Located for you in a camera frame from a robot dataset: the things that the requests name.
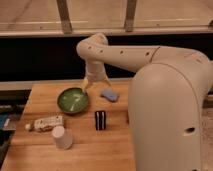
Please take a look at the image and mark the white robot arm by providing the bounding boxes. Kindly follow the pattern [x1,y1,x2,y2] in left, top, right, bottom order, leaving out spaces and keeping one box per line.
[77,34,213,171]

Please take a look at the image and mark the black white striped eraser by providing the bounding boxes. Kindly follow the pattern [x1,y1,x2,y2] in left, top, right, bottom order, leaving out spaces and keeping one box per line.
[95,110,106,130]

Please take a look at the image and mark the green ceramic bowl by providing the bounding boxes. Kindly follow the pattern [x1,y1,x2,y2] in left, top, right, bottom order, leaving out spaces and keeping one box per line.
[57,87,89,115]

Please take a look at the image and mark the blue sponge cloth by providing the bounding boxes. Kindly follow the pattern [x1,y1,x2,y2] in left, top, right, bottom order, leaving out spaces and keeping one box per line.
[100,88,119,102]

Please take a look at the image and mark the white ceramic cup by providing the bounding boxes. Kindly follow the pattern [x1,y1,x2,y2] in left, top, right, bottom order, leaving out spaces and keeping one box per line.
[52,126,73,150]

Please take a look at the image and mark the white tube package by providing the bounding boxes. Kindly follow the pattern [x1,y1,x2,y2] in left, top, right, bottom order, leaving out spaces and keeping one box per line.
[25,115,64,132]

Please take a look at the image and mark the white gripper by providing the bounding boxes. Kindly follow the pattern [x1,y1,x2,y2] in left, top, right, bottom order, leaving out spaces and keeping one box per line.
[81,61,111,90]

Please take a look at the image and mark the grey metal window frame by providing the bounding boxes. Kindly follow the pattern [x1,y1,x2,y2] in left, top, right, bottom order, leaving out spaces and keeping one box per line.
[0,0,213,37]

